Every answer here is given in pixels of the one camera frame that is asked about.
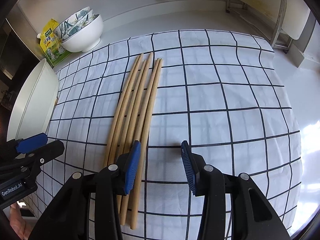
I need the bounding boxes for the person's left hand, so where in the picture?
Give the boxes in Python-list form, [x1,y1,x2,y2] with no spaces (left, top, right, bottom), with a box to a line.
[9,203,32,240]

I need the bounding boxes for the wooden chopstick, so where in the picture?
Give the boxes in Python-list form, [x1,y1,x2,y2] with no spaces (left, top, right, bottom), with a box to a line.
[127,58,161,212]
[119,52,154,225]
[130,59,163,230]
[108,58,143,165]
[116,60,148,207]
[104,53,144,167]

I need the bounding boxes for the large white plate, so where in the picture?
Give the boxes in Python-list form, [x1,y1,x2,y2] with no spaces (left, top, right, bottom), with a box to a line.
[7,59,59,141]

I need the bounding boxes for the white checkered cloth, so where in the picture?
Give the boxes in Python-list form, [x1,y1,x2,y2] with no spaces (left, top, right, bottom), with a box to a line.
[26,30,302,239]

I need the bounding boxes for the yellow seasoning pouch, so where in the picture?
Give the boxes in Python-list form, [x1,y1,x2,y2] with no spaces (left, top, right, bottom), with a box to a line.
[37,19,71,67]

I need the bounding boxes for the upper blue floral bowl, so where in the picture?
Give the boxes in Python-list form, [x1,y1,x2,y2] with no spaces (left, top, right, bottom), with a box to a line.
[53,7,91,39]

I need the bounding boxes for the blue floral bowl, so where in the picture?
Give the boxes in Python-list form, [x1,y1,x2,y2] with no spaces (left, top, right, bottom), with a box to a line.
[53,7,91,39]
[61,9,94,41]

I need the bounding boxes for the white ceramic bowl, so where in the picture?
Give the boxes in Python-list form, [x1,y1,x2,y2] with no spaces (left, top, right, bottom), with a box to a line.
[61,14,104,53]

